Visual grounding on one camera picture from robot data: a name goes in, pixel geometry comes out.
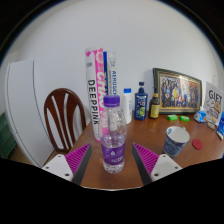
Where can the framed group photo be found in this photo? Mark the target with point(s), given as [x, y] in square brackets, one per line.
[176, 91]

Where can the dark wooden chair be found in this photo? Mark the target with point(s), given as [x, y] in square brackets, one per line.
[50, 113]

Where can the white door panel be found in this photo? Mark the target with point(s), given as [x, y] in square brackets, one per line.
[23, 110]

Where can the clear purple-label water bottle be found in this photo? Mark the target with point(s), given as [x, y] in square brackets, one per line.
[113, 156]

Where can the dark blue pump bottle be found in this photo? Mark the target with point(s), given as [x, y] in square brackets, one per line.
[140, 105]

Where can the tall white blue tube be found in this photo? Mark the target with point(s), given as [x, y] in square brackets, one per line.
[112, 76]

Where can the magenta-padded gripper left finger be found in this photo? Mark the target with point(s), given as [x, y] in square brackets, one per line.
[76, 158]

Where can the white blue-capped lotion bottle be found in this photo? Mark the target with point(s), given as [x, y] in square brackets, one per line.
[127, 106]

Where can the amber pump bottle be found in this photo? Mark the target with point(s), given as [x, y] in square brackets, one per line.
[154, 108]

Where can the small brown snack pack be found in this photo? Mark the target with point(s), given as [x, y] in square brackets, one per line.
[211, 125]

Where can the tall pink white tube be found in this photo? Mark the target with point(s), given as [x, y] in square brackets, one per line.
[94, 83]

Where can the white blue printed mug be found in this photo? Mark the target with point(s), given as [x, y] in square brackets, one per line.
[175, 143]

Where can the white paper gift bag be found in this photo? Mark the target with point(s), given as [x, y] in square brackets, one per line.
[213, 100]

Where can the flat round red coaster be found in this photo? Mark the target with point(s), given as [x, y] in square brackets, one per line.
[197, 144]

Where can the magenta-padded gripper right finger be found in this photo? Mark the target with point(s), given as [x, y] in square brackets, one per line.
[147, 158]

